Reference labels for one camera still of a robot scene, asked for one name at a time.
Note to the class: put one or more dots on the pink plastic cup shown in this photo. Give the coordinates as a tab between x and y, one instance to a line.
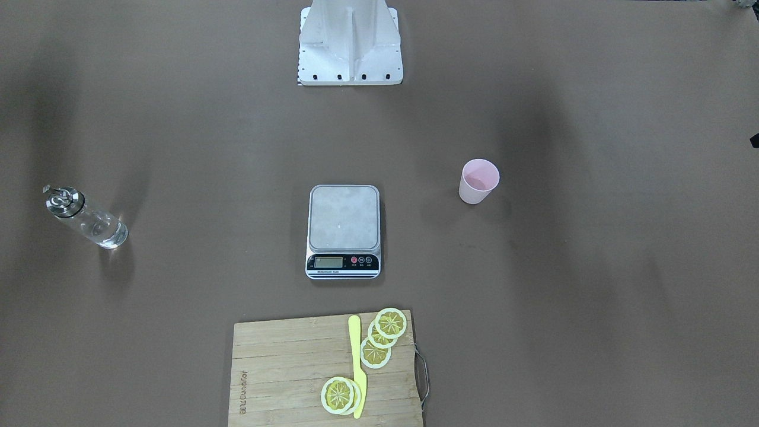
479	178

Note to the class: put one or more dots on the clear glass sauce bottle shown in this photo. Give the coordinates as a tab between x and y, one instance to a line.
79	212

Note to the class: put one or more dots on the silver digital kitchen scale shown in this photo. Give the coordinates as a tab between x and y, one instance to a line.
343	232

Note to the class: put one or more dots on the lemon slice top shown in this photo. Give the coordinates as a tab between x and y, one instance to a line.
391	323

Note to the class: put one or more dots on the yellow plastic knife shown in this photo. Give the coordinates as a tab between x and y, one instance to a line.
359	376

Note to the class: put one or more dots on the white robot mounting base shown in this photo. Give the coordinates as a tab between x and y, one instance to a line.
355	43

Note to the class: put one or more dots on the lemon slice under pair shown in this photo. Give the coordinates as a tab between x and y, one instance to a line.
356	400

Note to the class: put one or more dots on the bamboo cutting board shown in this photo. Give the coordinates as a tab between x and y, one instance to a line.
278	368

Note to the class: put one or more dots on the lemon slice front pair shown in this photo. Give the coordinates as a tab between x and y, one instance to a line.
336	395

